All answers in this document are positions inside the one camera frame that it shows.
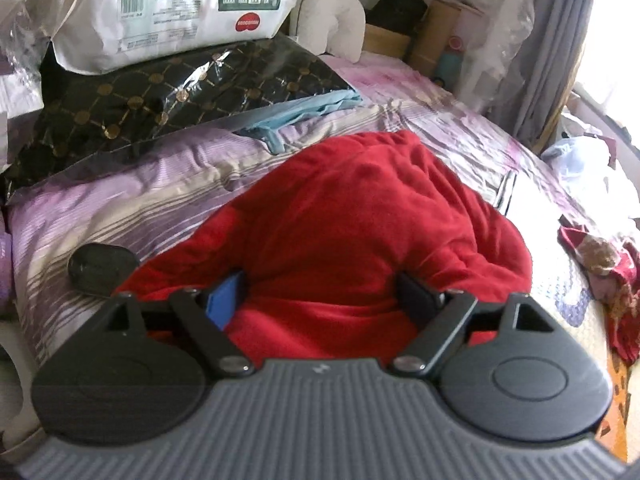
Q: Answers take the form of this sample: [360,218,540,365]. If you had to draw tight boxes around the red hooded cartoon garment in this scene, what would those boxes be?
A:
[124,131,533,363]

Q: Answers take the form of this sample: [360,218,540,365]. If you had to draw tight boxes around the small black case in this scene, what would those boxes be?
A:
[67,243,140,298]

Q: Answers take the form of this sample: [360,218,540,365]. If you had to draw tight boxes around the purple striped quilt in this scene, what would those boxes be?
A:
[8,104,385,362]

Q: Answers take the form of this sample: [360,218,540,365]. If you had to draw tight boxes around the pink floral bed sheet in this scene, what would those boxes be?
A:
[322,52,591,224]

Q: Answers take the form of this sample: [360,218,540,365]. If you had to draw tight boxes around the red knit bear sweater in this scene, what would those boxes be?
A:
[558,217,639,366]

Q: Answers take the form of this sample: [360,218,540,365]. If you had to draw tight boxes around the light blue cloth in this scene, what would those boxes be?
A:
[227,90,362,155]

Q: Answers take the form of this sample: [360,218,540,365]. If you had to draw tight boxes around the clear plastic bag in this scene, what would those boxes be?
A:
[541,136,639,221]

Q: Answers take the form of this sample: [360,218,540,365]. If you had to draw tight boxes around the black gold patterned bag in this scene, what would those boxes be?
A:
[1,34,358,196]

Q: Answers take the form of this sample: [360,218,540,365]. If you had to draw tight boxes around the cardboard box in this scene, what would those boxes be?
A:
[402,0,483,78]

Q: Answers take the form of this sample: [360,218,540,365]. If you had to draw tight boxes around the white diaper pack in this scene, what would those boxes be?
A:
[52,0,296,75]

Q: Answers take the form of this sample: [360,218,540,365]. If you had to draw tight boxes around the white neck pillow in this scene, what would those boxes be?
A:
[290,0,366,63]

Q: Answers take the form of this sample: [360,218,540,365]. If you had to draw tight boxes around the grey curtain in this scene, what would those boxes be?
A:
[504,0,601,143]

